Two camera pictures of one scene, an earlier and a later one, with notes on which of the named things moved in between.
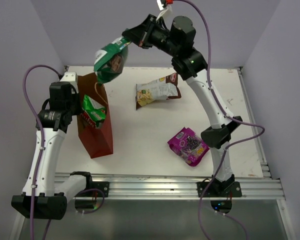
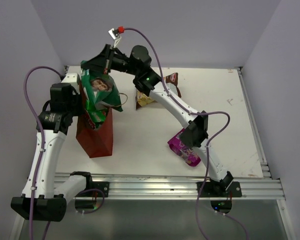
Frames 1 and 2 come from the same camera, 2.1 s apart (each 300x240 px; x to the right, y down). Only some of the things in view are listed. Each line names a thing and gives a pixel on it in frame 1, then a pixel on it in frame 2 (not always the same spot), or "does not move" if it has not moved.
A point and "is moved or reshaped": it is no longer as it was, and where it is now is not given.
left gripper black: [75, 94] does not move
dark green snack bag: [109, 61] is moved or reshaped
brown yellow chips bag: [165, 88] does not move
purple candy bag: [188, 145] does not move
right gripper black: [142, 33] to [102, 63]
